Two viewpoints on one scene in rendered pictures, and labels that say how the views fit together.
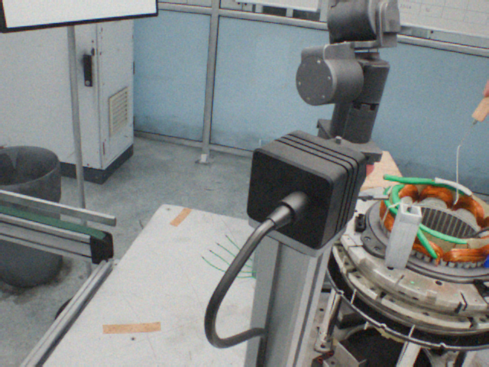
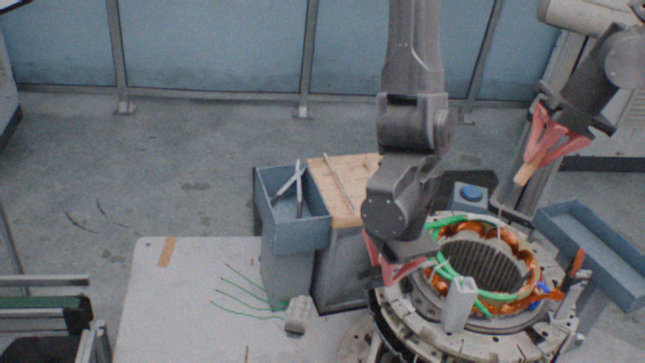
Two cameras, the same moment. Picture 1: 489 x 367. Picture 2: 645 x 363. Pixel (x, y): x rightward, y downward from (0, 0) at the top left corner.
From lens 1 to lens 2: 34 cm
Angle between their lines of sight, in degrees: 20
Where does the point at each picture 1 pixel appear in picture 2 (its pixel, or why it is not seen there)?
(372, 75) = (430, 185)
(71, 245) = (36, 323)
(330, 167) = not seen: outside the picture
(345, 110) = not seen: hidden behind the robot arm
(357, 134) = (414, 233)
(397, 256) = (455, 324)
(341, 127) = not seen: hidden behind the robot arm
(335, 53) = (401, 186)
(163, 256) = (167, 313)
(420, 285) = (481, 348)
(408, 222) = (465, 298)
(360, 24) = (417, 140)
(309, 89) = (376, 223)
